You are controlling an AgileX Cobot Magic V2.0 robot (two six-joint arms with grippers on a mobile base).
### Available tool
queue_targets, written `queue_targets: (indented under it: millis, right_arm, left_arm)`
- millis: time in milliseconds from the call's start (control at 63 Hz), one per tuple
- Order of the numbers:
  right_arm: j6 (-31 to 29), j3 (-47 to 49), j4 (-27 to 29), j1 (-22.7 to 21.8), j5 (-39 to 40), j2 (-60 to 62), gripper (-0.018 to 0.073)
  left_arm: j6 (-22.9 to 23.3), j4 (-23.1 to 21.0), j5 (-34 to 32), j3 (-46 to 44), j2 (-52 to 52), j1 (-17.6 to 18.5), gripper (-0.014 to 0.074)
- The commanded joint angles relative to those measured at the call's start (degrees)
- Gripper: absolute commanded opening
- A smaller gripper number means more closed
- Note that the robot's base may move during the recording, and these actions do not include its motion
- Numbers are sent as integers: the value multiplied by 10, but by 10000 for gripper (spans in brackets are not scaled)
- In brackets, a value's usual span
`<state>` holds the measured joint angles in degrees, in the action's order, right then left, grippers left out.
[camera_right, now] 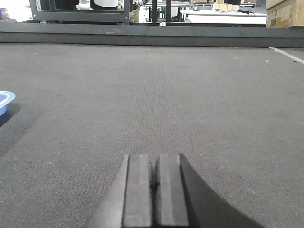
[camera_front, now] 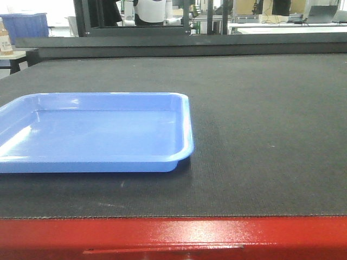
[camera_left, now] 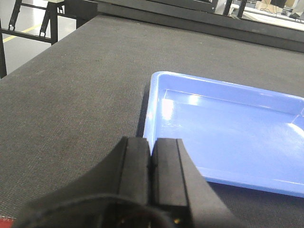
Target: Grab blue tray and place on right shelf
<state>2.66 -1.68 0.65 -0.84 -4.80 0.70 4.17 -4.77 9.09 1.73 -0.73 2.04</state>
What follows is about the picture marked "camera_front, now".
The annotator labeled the blue plastic tray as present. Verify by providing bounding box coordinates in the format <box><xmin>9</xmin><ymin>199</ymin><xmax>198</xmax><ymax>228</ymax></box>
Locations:
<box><xmin>1</xmin><ymin>92</ymin><xmax>194</xmax><ymax>173</ymax></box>

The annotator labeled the black table mat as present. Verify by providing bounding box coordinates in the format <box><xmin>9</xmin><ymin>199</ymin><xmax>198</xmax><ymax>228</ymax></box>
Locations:
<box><xmin>1</xmin><ymin>54</ymin><xmax>346</xmax><ymax>218</ymax></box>

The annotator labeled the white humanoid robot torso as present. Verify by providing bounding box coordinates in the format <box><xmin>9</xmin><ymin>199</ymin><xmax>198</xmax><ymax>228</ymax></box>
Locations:
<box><xmin>133</xmin><ymin>0</ymin><xmax>173</xmax><ymax>26</ymax></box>

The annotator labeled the white background table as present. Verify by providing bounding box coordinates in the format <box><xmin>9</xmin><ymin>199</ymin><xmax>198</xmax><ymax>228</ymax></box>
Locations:
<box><xmin>228</xmin><ymin>23</ymin><xmax>346</xmax><ymax>35</ymax></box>

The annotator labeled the red metal cart edge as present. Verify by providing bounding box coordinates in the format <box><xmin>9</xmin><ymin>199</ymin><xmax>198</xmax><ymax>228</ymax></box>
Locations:
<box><xmin>1</xmin><ymin>217</ymin><xmax>346</xmax><ymax>259</ymax></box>

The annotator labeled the black raised table bar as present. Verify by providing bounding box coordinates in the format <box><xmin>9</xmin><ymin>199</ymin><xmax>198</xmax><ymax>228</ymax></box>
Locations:
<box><xmin>16</xmin><ymin>32</ymin><xmax>346</xmax><ymax>59</ymax></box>

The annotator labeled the grey laptop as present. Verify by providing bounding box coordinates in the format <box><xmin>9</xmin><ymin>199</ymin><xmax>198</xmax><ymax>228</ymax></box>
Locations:
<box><xmin>304</xmin><ymin>5</ymin><xmax>338</xmax><ymax>24</ymax></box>

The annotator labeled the brown cardboard box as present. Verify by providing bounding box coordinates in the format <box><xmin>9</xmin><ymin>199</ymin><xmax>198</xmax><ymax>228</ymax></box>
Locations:
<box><xmin>0</xmin><ymin>18</ymin><xmax>14</xmax><ymax>55</ymax></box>

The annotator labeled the blue plastic bin background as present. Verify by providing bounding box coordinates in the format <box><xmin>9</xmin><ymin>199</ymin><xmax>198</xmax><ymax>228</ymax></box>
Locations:
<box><xmin>1</xmin><ymin>13</ymin><xmax>49</xmax><ymax>45</ymax></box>

